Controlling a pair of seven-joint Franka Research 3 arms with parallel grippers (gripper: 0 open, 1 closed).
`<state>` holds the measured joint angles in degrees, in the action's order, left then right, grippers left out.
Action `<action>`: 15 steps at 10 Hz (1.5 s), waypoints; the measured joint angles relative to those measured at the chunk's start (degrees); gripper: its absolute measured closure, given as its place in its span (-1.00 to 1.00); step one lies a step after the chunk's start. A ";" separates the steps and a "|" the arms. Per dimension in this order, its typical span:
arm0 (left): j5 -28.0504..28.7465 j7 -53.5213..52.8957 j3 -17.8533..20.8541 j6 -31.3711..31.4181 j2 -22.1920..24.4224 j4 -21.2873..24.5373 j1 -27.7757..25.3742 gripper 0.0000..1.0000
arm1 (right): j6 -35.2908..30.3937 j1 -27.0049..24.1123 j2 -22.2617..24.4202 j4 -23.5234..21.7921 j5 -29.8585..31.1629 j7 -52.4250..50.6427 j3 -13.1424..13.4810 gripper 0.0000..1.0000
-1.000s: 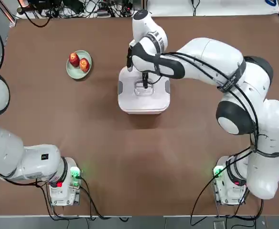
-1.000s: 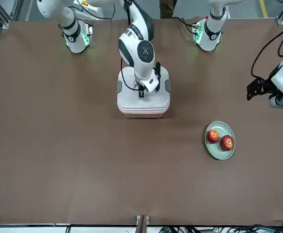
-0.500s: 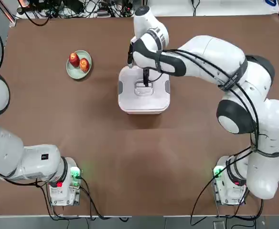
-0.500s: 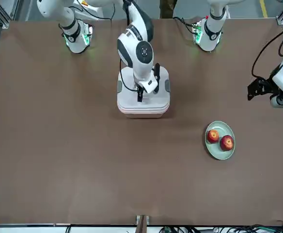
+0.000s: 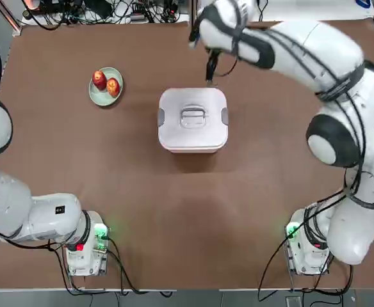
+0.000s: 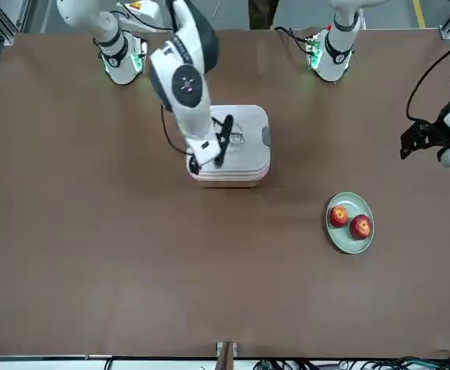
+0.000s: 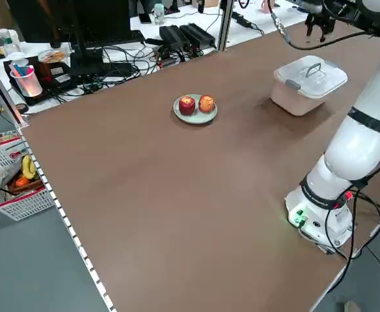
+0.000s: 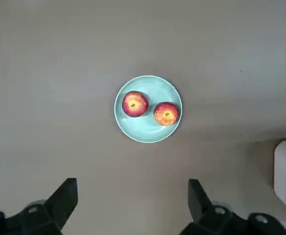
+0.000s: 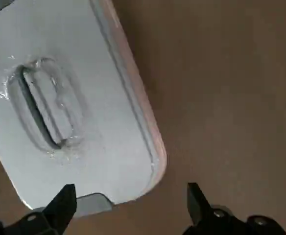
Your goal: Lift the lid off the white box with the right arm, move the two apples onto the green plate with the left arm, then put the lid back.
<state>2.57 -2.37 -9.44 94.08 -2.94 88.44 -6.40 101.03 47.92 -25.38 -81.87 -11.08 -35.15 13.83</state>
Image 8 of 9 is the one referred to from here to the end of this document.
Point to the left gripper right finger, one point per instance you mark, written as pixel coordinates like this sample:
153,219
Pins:
214,220

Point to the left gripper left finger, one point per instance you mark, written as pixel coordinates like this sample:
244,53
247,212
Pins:
47,215

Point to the red apple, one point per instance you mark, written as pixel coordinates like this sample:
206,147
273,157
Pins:
166,113
135,104

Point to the pale green round plate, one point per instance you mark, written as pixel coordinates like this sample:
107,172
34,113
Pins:
148,132

